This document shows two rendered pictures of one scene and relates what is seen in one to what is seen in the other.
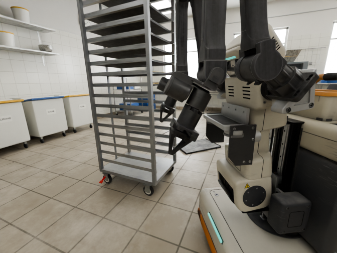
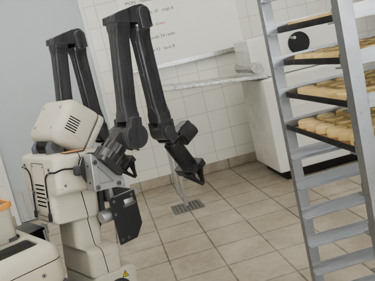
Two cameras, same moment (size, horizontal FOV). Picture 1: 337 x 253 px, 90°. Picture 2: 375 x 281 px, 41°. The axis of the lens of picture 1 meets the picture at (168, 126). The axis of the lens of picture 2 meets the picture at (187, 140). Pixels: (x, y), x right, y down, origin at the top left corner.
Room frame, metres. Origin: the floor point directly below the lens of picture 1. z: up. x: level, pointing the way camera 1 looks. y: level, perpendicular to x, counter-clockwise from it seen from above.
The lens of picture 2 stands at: (2.33, -0.87, 1.23)
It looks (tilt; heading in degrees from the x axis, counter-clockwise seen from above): 10 degrees down; 148
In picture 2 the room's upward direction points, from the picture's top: 13 degrees counter-clockwise
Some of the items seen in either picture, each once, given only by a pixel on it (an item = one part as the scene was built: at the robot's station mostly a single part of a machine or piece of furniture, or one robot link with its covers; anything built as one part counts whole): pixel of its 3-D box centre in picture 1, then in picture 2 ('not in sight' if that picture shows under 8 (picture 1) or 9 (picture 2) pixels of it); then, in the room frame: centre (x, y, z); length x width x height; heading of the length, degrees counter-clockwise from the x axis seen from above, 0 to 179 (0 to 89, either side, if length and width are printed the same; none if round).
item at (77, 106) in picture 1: (73, 112); not in sight; (3.62, 2.04, 0.39); 0.64 x 0.54 x 0.77; 64
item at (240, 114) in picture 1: (228, 129); (103, 206); (0.71, -0.27, 0.77); 0.28 x 0.16 x 0.22; 6
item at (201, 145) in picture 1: (196, 145); not in sight; (2.46, -0.44, 0.01); 0.60 x 0.40 x 0.03; 113
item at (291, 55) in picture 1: (271, 58); not in sight; (2.37, -1.38, 1.25); 0.56 x 0.29 x 0.14; 68
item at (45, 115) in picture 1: (42, 118); not in sight; (3.02, 2.30, 0.39); 0.64 x 0.54 x 0.77; 66
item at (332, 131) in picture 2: not in sight; (337, 131); (1.53, 0.05, 0.96); 0.05 x 0.05 x 0.02
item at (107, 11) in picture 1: (113, 9); not in sight; (1.44, 0.39, 1.50); 0.64 x 0.03 x 0.03; 65
